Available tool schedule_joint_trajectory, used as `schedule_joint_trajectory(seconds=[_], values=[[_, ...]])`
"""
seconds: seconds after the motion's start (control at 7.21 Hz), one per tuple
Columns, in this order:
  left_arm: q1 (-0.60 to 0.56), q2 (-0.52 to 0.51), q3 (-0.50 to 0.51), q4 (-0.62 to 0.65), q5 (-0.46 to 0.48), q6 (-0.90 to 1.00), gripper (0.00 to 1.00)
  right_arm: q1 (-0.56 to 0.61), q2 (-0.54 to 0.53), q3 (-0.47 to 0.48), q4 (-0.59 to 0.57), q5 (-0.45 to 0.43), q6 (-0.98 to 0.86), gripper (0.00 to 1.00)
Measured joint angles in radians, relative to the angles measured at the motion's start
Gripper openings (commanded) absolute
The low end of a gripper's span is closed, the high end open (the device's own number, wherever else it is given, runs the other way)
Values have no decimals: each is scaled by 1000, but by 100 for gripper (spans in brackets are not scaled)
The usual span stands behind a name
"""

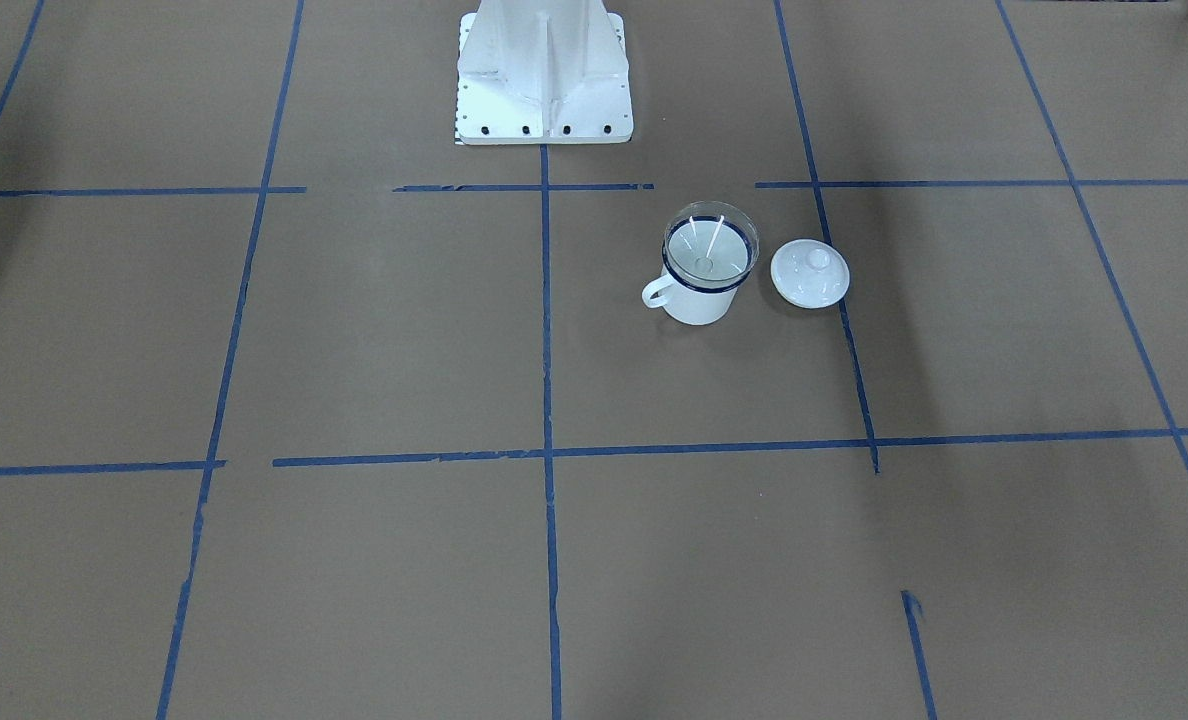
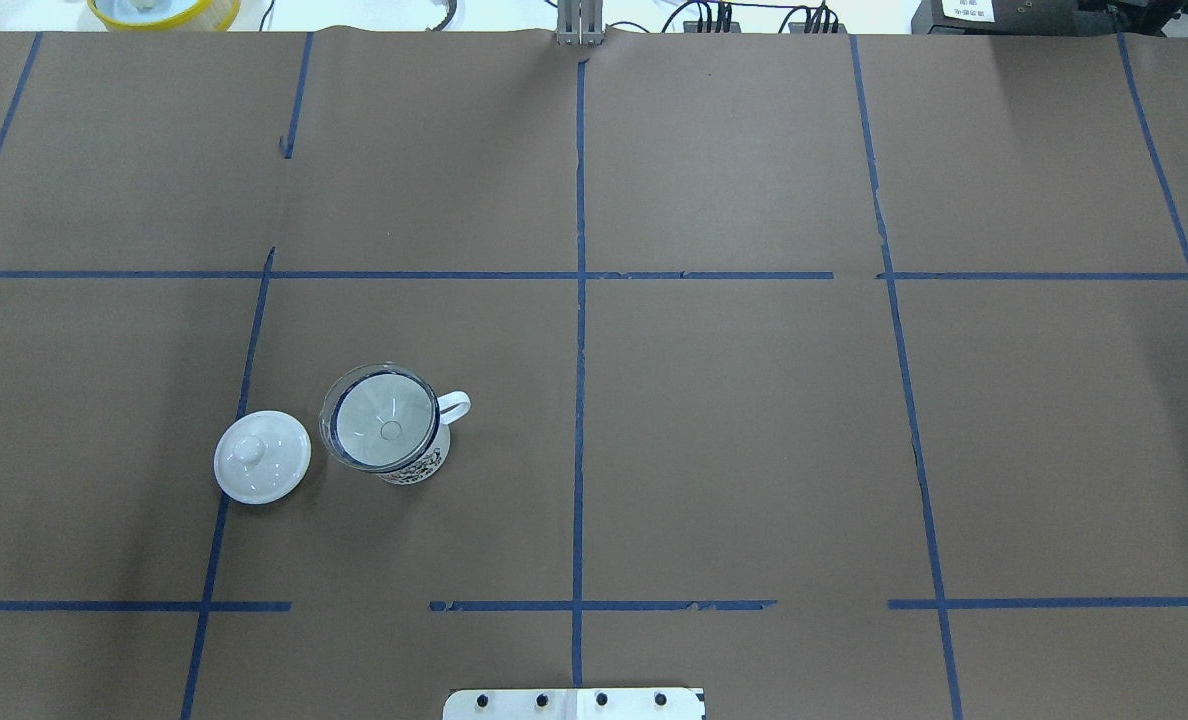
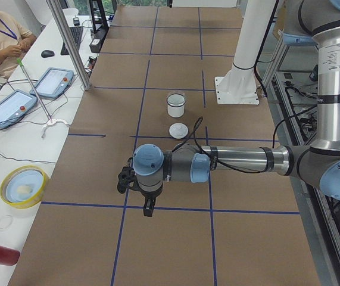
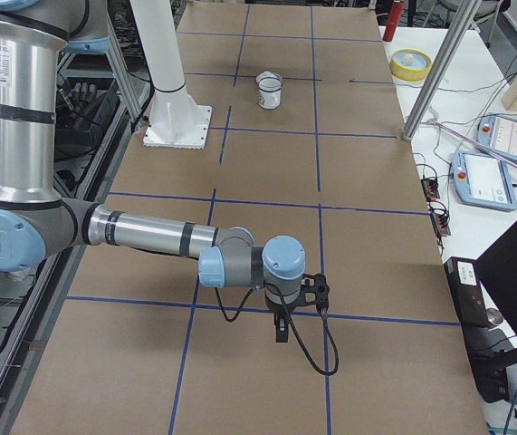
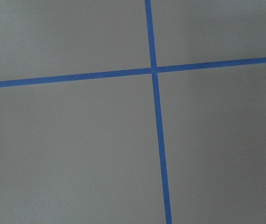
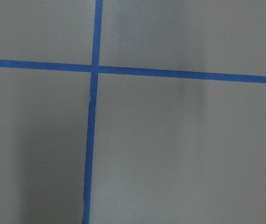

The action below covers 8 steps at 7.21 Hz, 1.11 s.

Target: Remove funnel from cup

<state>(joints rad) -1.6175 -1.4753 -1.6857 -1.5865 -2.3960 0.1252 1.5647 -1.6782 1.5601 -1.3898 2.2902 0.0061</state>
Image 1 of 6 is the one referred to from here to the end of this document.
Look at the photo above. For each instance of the white round cup lid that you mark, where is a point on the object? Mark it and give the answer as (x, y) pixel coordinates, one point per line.
(810, 274)

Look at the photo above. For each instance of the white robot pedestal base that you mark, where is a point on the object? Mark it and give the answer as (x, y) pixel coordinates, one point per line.
(533, 72)

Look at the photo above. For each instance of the white enamel cup blue rim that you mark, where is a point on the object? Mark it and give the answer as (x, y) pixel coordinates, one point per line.
(685, 305)

